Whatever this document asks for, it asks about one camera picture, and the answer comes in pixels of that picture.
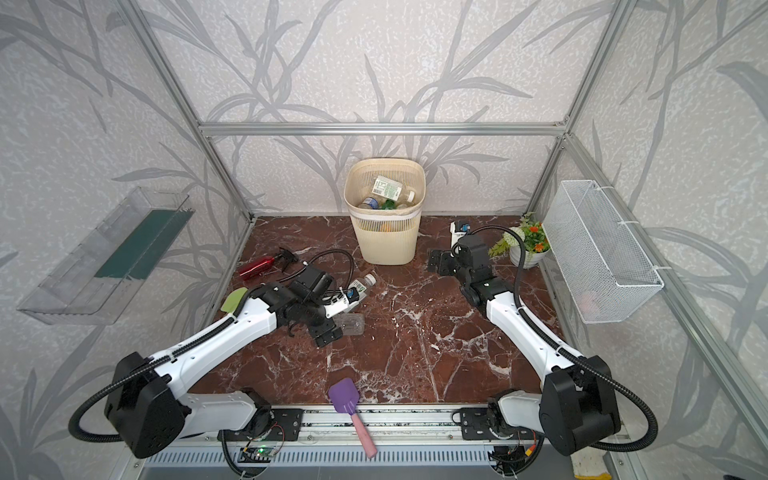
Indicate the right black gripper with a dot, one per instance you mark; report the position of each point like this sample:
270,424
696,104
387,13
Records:
444,262

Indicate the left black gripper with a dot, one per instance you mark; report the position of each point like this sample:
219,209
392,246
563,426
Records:
324,327

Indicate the clear crushed bottle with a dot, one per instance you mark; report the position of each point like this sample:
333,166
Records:
351,324

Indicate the lime drink square bottle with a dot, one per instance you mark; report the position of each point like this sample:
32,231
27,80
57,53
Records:
361,287

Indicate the green Sprite bottle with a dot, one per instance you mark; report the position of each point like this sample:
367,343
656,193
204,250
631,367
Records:
388,205

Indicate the slim clear bottle white cap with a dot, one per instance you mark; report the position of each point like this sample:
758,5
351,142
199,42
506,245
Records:
390,189

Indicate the blue cap water bottle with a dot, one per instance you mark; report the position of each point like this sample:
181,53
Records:
369,203

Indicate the orange label bottle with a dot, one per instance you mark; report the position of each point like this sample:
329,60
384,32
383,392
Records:
392,226

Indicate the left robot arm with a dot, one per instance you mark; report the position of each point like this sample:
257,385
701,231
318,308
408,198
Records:
152,405

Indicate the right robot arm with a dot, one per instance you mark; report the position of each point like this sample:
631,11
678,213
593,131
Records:
577,406

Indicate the cream ribbed waste bin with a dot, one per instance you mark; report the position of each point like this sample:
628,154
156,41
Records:
378,247

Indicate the potted artificial flower plant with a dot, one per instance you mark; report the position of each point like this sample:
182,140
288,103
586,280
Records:
535,242

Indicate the small circuit board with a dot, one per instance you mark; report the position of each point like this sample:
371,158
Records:
253,454

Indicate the white work glove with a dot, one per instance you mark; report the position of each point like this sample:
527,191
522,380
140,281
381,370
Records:
589,464

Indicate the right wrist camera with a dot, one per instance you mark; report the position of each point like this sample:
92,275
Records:
459,228

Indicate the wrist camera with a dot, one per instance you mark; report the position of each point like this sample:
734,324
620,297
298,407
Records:
459,228
343,302

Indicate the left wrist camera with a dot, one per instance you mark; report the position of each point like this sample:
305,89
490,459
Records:
343,302

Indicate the green scraper wooden handle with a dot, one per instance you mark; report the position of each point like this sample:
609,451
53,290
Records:
230,304

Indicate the purple spatula pink handle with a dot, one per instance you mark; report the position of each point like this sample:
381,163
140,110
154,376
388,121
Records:
344,397

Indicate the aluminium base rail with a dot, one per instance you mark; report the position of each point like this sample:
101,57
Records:
405,436

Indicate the white wire mesh basket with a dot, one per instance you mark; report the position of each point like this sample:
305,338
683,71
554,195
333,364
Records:
607,272

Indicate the clear acrylic wall shelf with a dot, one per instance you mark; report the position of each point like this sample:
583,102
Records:
95,282

